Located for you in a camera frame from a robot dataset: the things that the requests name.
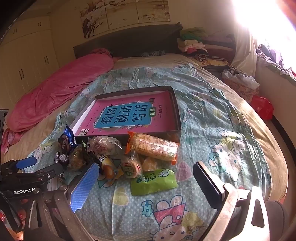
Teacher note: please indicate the dark blue wafer bar packet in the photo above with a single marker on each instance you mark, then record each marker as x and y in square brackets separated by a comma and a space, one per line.
[61, 158]

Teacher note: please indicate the brown crispy snack packet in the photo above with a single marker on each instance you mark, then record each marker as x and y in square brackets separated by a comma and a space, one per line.
[77, 160]

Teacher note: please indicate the bed with beige sheet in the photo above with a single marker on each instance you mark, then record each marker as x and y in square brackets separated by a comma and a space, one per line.
[143, 61]

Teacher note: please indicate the cream curtain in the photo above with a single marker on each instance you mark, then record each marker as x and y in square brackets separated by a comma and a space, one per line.
[245, 53]

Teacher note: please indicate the dark cardboard box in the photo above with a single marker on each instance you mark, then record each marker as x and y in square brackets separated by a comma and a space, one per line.
[176, 109]

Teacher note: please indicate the pink book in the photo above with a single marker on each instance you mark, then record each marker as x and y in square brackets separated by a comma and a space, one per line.
[120, 115]

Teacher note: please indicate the purple cloth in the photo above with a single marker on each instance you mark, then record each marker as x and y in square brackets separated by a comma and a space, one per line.
[272, 55]

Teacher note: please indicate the clear yellow cake packet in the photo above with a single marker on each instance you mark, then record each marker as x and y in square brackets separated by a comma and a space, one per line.
[149, 164]

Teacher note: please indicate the cream wardrobe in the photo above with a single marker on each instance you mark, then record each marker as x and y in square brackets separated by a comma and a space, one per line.
[27, 55]

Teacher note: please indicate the wall painting with tree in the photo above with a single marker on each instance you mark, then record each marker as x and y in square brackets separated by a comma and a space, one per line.
[124, 14]

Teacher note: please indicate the pink blanket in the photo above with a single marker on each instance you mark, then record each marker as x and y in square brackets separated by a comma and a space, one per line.
[57, 76]

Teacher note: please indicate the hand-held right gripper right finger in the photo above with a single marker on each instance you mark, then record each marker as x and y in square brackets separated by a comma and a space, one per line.
[208, 183]

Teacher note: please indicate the yellow bread packet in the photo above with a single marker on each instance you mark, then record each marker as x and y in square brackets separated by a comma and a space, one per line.
[107, 166]

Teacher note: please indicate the clear candied snack packet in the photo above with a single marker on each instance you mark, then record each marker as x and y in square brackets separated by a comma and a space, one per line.
[104, 144]

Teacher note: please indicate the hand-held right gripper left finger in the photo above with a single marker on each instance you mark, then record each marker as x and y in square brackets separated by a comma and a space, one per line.
[84, 187]

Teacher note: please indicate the dark headboard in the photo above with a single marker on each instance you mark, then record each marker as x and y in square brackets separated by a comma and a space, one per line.
[129, 39]

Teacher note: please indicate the green milk bar packet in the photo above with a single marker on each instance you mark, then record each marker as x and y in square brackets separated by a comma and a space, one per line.
[152, 183]

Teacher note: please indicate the blue cookie packet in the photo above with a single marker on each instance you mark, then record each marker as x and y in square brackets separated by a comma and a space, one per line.
[67, 140]

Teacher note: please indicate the pile of folded clothes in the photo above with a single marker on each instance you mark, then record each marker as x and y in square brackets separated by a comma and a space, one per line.
[198, 46]

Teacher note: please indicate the round biscuit packet green label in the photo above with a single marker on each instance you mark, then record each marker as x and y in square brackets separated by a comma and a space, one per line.
[131, 168]

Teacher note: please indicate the pink floral cloth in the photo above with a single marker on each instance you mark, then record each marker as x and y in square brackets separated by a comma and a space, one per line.
[240, 92]

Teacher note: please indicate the red plastic bag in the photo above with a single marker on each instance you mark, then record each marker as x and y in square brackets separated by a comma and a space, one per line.
[262, 106]

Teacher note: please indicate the orange cracker packet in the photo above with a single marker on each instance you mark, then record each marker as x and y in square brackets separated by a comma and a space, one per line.
[152, 146]

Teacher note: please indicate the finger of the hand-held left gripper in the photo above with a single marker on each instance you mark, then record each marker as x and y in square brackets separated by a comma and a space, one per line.
[26, 162]
[46, 173]

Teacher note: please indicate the white crumpled cloth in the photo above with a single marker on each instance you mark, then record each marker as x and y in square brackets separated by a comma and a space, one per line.
[240, 77]

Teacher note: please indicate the dark patterned cloth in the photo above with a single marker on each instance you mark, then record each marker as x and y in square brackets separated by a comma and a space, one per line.
[151, 54]

